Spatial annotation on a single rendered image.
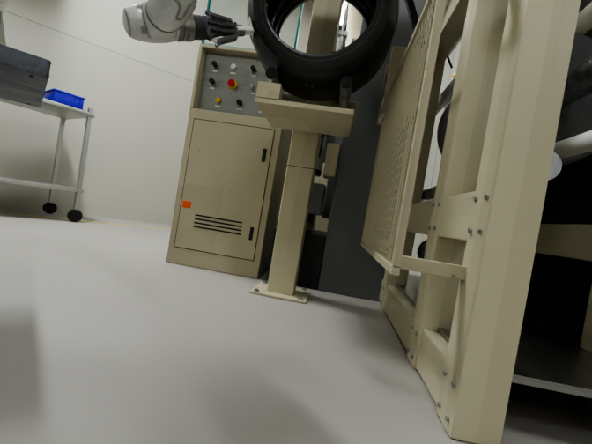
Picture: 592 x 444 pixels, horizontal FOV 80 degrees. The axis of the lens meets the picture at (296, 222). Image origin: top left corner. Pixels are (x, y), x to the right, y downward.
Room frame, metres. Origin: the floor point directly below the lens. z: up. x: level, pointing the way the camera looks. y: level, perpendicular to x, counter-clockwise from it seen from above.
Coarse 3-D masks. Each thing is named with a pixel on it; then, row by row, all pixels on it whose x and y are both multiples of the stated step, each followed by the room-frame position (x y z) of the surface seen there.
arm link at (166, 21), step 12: (156, 0) 0.94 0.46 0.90; (168, 0) 0.92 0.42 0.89; (180, 0) 0.92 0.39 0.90; (192, 0) 0.94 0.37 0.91; (156, 12) 0.97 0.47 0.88; (168, 12) 0.95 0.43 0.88; (180, 12) 0.96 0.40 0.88; (192, 12) 0.99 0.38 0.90; (156, 24) 1.02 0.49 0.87; (168, 24) 1.00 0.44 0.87; (180, 24) 1.01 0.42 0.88
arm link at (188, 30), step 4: (192, 16) 1.14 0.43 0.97; (188, 20) 1.13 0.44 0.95; (192, 20) 1.13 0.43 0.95; (184, 24) 1.12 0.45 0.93; (188, 24) 1.13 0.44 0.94; (192, 24) 1.13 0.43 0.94; (184, 28) 1.12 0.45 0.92; (188, 28) 1.13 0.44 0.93; (192, 28) 1.14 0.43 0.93; (184, 32) 1.13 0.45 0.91; (188, 32) 1.14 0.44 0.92; (192, 32) 1.15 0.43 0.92; (180, 36) 1.13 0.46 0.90; (184, 36) 1.14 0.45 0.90; (188, 36) 1.15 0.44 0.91; (192, 36) 1.16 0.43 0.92; (180, 40) 1.15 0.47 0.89; (184, 40) 1.16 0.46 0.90; (188, 40) 1.17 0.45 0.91; (192, 40) 1.18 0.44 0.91
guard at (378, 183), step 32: (416, 32) 1.04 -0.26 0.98; (416, 64) 0.97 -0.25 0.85; (416, 96) 0.88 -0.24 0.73; (384, 128) 1.53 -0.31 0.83; (416, 128) 0.77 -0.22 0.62; (384, 160) 1.32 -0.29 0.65; (416, 160) 0.76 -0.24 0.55; (384, 192) 1.18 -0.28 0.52; (384, 224) 1.06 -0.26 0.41; (384, 256) 0.94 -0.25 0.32
